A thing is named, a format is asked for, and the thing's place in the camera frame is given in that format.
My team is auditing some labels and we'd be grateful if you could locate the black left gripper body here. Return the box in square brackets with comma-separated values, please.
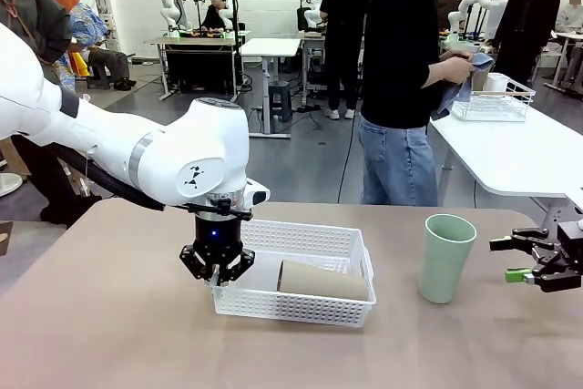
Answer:
[192, 213, 244, 272]

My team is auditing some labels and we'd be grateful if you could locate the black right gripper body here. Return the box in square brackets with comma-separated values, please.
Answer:
[557, 220, 583, 272]

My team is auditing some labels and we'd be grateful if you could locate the white perforated plastic basket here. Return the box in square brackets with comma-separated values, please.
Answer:
[209, 219, 378, 329]

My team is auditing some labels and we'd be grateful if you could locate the taupe plastic cup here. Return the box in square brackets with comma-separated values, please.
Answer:
[275, 259, 372, 303]

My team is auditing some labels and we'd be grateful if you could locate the pale green plastic cup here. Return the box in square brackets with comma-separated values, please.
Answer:
[417, 213, 478, 305]

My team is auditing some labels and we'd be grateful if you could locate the blue cleaning towel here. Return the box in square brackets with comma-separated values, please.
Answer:
[430, 52, 496, 122]

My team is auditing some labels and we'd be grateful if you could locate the person's right forearm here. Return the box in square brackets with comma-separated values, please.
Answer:
[420, 60, 458, 89]

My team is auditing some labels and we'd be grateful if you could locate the person's right hand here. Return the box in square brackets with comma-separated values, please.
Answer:
[452, 57, 476, 86]

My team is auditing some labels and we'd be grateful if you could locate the person's left hand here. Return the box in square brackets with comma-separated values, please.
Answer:
[439, 50, 474, 64]

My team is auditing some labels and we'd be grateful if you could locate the white side table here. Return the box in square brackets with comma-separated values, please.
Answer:
[428, 83, 583, 242]

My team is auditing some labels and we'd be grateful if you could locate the grey plastic stool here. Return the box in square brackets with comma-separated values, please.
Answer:
[267, 80, 293, 124]

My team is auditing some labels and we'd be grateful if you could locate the white cup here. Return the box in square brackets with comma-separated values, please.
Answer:
[482, 71, 509, 94]

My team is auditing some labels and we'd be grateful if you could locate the wooden-top workbench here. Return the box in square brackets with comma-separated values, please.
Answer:
[144, 33, 251, 103]

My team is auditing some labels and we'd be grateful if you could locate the white standing desk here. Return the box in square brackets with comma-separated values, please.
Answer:
[238, 36, 302, 140]

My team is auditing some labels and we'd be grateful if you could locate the white round stand base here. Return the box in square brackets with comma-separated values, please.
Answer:
[0, 171, 24, 199]

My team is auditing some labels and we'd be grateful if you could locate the seated person in dark trousers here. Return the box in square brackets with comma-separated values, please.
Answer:
[86, 46, 138, 92]

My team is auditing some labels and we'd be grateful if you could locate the white background desk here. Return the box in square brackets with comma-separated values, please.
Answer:
[543, 29, 583, 92]

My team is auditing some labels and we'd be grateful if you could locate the grey background workbench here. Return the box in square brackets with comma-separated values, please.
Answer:
[299, 31, 365, 95]

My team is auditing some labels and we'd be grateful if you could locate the standing person in black jacket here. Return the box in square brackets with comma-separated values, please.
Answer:
[490, 0, 563, 87]

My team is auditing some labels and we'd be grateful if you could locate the seated person in black top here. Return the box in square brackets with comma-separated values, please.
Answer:
[201, 0, 235, 33]

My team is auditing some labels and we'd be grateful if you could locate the seated person in light top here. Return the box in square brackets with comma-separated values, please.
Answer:
[553, 0, 583, 36]

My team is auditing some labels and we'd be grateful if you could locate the person in black shirt, jeans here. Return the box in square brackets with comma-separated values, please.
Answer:
[357, 0, 473, 207]

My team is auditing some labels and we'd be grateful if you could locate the standing person dressed in black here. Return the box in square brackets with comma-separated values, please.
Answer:
[319, 0, 373, 121]

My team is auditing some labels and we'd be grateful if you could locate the person in brown shirt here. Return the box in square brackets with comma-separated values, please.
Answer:
[435, 0, 468, 33]

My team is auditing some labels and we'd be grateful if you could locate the mannequin in orange, blue clothes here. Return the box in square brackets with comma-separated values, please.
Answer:
[13, 0, 111, 95]

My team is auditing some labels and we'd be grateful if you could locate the figure in dark puffer jacket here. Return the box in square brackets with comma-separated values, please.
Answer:
[0, 0, 104, 229]

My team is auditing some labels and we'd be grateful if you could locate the black cable conduit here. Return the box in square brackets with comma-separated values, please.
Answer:
[43, 142, 166, 214]

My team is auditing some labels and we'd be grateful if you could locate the white wire dish rack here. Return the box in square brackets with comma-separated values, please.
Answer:
[450, 73, 537, 124]

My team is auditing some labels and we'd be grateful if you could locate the black floor cable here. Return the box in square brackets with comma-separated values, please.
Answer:
[338, 118, 363, 205]

